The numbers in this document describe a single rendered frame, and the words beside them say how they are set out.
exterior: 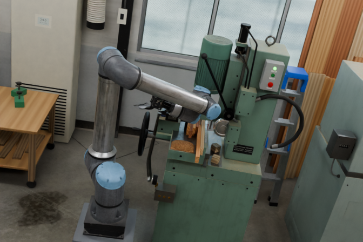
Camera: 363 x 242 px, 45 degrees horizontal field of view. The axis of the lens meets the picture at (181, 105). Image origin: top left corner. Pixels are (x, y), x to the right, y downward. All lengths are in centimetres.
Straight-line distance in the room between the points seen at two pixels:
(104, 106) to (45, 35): 169
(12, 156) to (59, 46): 95
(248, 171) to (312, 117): 150
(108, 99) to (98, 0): 167
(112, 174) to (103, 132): 22
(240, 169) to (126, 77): 102
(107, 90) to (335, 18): 236
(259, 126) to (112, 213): 98
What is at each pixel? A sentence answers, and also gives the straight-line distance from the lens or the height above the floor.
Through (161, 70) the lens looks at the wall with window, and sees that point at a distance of 403.
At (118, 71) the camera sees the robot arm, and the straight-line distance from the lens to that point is 199.
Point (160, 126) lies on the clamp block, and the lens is 270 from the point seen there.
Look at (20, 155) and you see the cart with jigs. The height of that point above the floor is 20.
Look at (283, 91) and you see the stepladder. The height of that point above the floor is 99.
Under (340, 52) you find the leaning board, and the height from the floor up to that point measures 121.
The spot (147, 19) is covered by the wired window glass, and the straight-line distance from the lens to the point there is 397.
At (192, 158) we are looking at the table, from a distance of 253.
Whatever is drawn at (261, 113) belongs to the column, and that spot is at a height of 115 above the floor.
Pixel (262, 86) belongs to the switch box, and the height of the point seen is 134.
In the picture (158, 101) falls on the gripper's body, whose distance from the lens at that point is 237.
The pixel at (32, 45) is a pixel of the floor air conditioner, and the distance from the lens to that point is 383.
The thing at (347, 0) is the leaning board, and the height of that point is 165.
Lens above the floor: 221
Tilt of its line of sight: 25 degrees down
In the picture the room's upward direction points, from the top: 11 degrees clockwise
